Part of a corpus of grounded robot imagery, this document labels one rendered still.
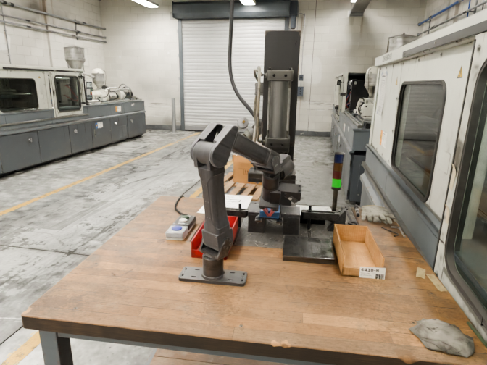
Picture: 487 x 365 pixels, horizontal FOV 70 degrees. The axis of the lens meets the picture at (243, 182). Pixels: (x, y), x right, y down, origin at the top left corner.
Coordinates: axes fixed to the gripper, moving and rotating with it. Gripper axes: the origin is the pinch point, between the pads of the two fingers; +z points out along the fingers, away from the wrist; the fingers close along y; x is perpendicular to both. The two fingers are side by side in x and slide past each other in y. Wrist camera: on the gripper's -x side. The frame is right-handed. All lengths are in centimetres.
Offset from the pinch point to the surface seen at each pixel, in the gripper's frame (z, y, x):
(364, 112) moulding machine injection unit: 157, 344, -104
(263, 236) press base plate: 10.4, -2.4, 1.5
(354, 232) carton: 5.6, 0.0, -31.6
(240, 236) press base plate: 10.1, -3.9, 10.3
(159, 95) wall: 440, 849, 404
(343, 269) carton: -3.4, -22.9, -24.9
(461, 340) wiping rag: -16, -47, -47
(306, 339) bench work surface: -15, -51, -13
